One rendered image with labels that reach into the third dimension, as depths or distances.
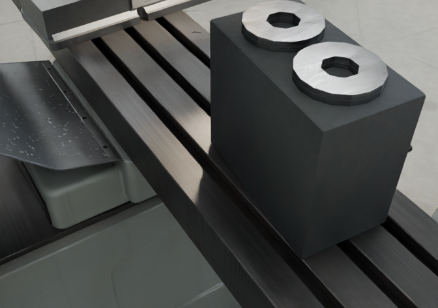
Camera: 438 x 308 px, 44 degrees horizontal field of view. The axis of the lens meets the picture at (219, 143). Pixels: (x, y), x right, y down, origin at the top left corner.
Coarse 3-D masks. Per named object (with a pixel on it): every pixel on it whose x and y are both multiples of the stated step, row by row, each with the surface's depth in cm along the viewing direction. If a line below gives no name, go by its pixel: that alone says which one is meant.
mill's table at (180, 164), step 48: (48, 48) 105; (96, 48) 91; (144, 48) 95; (192, 48) 93; (96, 96) 86; (144, 96) 85; (192, 96) 85; (144, 144) 73; (192, 144) 75; (192, 192) 67; (240, 192) 67; (192, 240) 71; (240, 240) 61; (384, 240) 61; (432, 240) 61; (240, 288) 62; (288, 288) 57; (336, 288) 57; (384, 288) 59; (432, 288) 57
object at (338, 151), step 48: (288, 0) 64; (240, 48) 57; (288, 48) 55; (336, 48) 54; (240, 96) 60; (288, 96) 50; (336, 96) 49; (384, 96) 50; (240, 144) 64; (288, 144) 53; (336, 144) 49; (384, 144) 52; (288, 192) 56; (336, 192) 54; (384, 192) 58; (288, 240) 60; (336, 240) 60
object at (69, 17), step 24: (24, 0) 93; (48, 0) 89; (72, 0) 89; (96, 0) 91; (120, 0) 94; (144, 0) 96; (168, 0) 99; (192, 0) 101; (48, 24) 88; (72, 24) 91; (96, 24) 93; (120, 24) 95
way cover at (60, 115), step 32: (0, 64) 96; (32, 64) 99; (0, 96) 85; (32, 96) 90; (64, 96) 93; (0, 128) 76; (32, 128) 83; (96, 128) 87; (32, 160) 74; (64, 160) 78; (96, 160) 80
